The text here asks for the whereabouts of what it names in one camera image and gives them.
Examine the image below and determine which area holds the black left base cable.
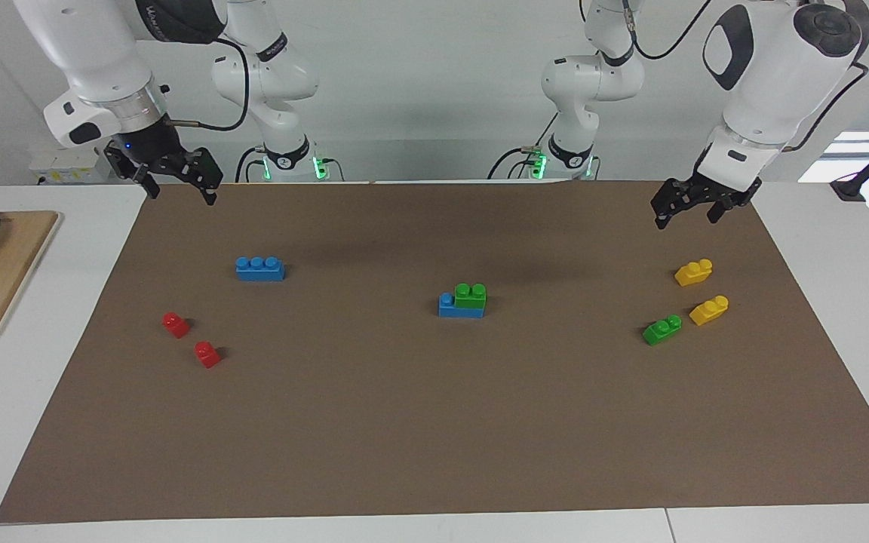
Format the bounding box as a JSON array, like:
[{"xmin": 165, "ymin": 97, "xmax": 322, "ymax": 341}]
[{"xmin": 487, "ymin": 146, "xmax": 539, "ymax": 181}]

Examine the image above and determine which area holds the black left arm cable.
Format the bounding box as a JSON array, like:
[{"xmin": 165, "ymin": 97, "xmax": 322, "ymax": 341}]
[{"xmin": 625, "ymin": 0, "xmax": 869, "ymax": 152}]

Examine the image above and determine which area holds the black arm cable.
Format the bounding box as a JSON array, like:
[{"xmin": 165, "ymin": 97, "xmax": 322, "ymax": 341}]
[
  {"xmin": 164, "ymin": 33, "xmax": 253, "ymax": 131},
  {"xmin": 625, "ymin": 0, "xmax": 869, "ymax": 152}
]

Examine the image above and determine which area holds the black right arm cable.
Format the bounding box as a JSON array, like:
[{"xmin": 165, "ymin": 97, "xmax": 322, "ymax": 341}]
[{"xmin": 164, "ymin": 33, "xmax": 253, "ymax": 131}]

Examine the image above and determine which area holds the black right base cable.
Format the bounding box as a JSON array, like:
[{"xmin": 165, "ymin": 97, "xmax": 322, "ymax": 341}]
[{"xmin": 235, "ymin": 146, "xmax": 267, "ymax": 184}]

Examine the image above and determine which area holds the white power strip box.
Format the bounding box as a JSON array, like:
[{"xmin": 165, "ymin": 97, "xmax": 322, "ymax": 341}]
[{"xmin": 29, "ymin": 146, "xmax": 115, "ymax": 186}]

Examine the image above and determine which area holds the green two-stud toy brick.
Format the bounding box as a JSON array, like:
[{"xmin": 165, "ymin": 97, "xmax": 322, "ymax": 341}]
[
  {"xmin": 453, "ymin": 282, "xmax": 488, "ymax": 311},
  {"xmin": 642, "ymin": 314, "xmax": 683, "ymax": 347}
]

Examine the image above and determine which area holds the blue three-stud toy brick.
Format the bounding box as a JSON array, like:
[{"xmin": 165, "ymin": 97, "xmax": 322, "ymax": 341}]
[
  {"xmin": 438, "ymin": 292, "xmax": 487, "ymax": 320},
  {"xmin": 235, "ymin": 256, "xmax": 286, "ymax": 282}
]

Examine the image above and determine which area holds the black base cable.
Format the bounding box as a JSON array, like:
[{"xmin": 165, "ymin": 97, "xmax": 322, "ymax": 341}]
[
  {"xmin": 487, "ymin": 146, "xmax": 539, "ymax": 181},
  {"xmin": 235, "ymin": 146, "xmax": 267, "ymax": 184}
]

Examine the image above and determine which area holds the wooden cutting board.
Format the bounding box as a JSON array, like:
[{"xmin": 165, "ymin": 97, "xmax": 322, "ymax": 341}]
[{"xmin": 0, "ymin": 210, "xmax": 63, "ymax": 349}]

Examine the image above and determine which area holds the yellow two-stud toy brick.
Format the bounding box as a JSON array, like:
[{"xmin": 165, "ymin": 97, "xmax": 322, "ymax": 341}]
[
  {"xmin": 674, "ymin": 259, "xmax": 714, "ymax": 288},
  {"xmin": 689, "ymin": 295, "xmax": 730, "ymax": 327}
]

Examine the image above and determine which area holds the brown table mat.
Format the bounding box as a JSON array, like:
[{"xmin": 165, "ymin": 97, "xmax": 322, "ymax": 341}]
[{"xmin": 0, "ymin": 179, "xmax": 869, "ymax": 524}]

